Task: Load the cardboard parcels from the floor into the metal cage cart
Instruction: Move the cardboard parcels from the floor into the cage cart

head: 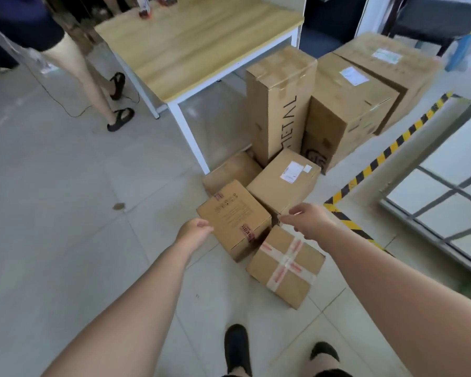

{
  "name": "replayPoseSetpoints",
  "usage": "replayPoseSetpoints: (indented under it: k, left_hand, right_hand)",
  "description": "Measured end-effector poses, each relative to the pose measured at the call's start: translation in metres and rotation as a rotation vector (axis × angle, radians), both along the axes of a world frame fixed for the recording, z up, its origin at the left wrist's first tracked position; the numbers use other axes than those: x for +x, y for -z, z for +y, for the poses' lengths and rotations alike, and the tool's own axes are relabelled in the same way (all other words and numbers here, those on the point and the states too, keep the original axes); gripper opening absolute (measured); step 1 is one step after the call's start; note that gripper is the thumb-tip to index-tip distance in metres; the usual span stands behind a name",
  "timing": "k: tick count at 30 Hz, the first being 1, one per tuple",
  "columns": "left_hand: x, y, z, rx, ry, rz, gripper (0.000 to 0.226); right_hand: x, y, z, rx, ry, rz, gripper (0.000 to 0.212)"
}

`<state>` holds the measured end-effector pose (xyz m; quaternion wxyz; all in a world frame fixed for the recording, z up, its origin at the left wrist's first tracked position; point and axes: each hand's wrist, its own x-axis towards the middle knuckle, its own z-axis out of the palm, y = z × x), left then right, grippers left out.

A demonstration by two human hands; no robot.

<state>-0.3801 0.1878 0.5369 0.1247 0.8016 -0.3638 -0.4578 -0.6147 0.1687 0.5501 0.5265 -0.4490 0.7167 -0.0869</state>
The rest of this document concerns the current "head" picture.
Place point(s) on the person's right hand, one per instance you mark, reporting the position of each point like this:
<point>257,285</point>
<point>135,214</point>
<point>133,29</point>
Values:
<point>311,222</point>

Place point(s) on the person's left hand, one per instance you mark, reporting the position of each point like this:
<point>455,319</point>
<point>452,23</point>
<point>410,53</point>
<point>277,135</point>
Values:
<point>192,230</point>

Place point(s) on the person's right fingers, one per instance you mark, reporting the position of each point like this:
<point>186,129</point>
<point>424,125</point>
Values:
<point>292,216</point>

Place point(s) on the person's left fingers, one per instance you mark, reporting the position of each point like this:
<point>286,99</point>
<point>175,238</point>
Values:
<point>205,225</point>

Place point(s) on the person's left forearm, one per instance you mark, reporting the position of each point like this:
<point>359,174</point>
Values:
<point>133,310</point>

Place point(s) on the person's right forearm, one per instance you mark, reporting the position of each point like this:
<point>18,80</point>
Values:
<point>400,302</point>

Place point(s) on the cardboard box with red stamps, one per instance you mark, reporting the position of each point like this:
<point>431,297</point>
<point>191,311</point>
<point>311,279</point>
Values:
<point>235,219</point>

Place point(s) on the cardboard box with white label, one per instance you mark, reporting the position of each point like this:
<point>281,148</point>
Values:
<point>284,182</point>

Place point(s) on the cardboard box with crossed tape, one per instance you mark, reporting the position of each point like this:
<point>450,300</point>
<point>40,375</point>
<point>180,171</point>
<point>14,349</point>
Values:
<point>286,266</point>

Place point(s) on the small plain cardboard box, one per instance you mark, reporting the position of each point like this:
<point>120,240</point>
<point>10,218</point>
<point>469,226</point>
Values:
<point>231,171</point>

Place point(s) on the tall narrow cardboard box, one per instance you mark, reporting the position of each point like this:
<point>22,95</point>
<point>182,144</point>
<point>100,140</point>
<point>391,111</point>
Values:
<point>280,105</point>

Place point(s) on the large cardboard box dark print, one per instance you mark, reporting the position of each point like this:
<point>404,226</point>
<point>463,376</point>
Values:
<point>347,113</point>

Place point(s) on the person's left black shoe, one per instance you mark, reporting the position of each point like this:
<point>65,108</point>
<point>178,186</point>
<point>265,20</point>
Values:
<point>237,349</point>

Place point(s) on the person's black shoe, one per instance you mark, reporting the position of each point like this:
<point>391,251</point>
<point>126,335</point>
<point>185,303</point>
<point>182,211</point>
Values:
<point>237,349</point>
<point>325,351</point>

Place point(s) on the person's right black shoe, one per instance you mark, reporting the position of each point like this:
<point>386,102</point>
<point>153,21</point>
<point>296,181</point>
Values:
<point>325,351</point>

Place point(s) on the large cardboard box green label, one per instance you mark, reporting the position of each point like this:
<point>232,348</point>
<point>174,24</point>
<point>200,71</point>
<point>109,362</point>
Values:
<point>400,74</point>

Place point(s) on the blue stool leg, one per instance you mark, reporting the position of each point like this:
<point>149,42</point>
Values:
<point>461,45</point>

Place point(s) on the black chair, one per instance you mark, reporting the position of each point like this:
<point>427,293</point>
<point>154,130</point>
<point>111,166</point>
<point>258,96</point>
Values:
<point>435,17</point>

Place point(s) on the grey metal frame glass panel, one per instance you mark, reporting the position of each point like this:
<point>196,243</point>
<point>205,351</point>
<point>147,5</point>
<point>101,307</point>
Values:
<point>439,192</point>

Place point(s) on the wooden table with white frame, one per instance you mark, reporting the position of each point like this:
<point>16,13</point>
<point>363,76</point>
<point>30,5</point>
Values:
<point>196,43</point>

